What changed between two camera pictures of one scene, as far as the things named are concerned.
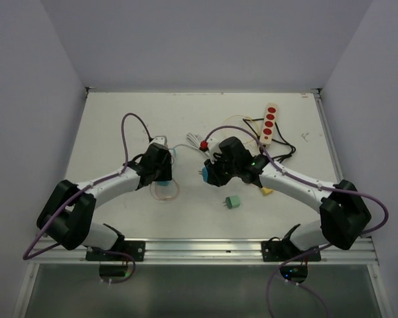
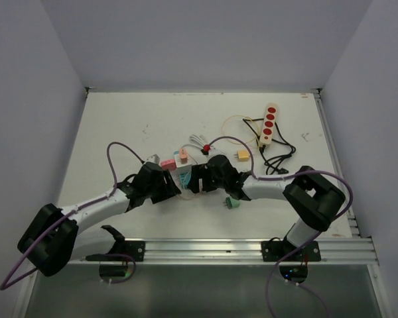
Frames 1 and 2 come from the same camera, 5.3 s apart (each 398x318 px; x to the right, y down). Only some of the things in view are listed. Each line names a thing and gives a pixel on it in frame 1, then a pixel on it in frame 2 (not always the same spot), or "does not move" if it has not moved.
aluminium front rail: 171,253 does not move
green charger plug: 232,202 does not move
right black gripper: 214,177 -> 198,171
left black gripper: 166,175 -> 169,187
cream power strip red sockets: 266,134 does not move
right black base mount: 282,251 does not move
